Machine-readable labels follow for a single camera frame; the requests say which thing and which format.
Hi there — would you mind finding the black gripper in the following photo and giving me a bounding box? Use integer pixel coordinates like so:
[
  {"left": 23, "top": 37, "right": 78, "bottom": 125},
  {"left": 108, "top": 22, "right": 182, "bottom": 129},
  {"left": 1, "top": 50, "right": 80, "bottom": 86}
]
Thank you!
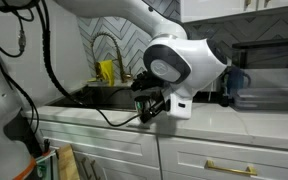
[{"left": 133, "top": 87, "right": 171, "bottom": 124}]

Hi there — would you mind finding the gold spring faucet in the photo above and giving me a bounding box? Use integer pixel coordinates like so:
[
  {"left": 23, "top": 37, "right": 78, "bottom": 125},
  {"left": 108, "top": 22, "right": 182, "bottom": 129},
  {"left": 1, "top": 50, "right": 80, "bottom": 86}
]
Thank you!
[{"left": 90, "top": 31, "right": 134, "bottom": 84}]

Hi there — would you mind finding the black kitchen sink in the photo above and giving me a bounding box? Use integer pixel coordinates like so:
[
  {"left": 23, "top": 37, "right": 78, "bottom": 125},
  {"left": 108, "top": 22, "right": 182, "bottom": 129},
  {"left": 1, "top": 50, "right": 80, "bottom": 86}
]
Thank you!
[{"left": 48, "top": 84, "right": 146, "bottom": 112}]

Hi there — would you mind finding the yellow cloth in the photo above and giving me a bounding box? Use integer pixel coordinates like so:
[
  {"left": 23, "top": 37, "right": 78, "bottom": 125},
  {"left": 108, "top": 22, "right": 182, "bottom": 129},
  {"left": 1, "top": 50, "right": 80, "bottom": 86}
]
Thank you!
[{"left": 95, "top": 59, "right": 116, "bottom": 87}]

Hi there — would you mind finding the white lower kitchen cabinet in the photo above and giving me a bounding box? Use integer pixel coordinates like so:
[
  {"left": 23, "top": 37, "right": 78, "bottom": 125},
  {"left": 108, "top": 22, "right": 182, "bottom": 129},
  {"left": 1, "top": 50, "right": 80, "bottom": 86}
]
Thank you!
[{"left": 30, "top": 119, "right": 288, "bottom": 180}]

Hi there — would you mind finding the white kitchen cabinet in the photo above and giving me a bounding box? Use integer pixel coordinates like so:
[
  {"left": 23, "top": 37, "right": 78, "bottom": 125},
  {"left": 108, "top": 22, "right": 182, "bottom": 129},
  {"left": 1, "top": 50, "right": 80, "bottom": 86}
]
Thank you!
[
  {"left": 30, "top": 119, "right": 288, "bottom": 180},
  {"left": 179, "top": 0, "right": 288, "bottom": 24}
]

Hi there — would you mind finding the wooden workbench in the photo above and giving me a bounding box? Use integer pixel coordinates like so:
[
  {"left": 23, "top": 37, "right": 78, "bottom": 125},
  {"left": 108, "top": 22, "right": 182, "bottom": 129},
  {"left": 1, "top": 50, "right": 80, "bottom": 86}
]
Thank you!
[{"left": 55, "top": 143, "right": 82, "bottom": 180}]

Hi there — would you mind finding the clear plastic container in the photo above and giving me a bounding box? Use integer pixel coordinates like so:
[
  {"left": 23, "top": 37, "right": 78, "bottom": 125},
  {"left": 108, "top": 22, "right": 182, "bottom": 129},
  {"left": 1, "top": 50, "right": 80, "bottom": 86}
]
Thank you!
[{"left": 232, "top": 68, "right": 288, "bottom": 113}]

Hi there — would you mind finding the white upper kitchen cabinet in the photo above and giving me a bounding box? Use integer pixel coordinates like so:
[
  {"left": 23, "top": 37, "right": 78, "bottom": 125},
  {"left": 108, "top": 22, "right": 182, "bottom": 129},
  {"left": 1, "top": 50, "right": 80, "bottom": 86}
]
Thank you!
[{"left": 179, "top": 0, "right": 288, "bottom": 24}]

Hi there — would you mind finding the black toaster oven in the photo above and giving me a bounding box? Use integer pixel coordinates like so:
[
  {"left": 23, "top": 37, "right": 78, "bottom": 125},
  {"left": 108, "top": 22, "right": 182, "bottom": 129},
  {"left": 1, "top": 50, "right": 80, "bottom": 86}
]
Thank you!
[{"left": 231, "top": 37, "right": 288, "bottom": 95}]

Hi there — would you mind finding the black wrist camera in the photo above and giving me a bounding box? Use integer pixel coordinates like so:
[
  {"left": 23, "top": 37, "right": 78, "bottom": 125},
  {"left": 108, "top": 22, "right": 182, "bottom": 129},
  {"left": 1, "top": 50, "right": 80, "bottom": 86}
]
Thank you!
[{"left": 130, "top": 70, "right": 165, "bottom": 93}]

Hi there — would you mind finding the blue handled water kettle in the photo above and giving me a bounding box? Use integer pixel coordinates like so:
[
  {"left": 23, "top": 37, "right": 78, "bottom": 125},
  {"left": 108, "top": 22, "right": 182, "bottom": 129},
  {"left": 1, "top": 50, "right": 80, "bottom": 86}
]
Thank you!
[{"left": 221, "top": 66, "right": 252, "bottom": 108}]

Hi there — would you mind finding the gold drawer handle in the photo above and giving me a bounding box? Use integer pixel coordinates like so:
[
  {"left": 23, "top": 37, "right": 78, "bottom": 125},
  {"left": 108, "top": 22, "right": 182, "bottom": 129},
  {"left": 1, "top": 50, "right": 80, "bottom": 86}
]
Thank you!
[{"left": 203, "top": 159, "right": 259, "bottom": 177}]

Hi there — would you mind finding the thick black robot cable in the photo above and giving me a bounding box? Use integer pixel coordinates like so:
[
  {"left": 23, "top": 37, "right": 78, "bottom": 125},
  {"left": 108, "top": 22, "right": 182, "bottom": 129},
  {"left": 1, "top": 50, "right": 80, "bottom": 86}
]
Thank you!
[{"left": 33, "top": 0, "right": 143, "bottom": 128}]

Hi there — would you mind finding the aluminium frame with teal brackets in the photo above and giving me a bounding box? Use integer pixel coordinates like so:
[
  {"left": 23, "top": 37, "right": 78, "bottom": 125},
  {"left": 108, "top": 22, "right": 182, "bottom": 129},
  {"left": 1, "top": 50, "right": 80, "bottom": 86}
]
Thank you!
[{"left": 34, "top": 150, "right": 58, "bottom": 180}]

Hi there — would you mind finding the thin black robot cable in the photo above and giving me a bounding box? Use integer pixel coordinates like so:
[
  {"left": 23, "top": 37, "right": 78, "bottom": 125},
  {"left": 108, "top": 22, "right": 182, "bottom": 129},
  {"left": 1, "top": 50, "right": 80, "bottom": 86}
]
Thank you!
[{"left": 0, "top": 4, "right": 35, "bottom": 59}]

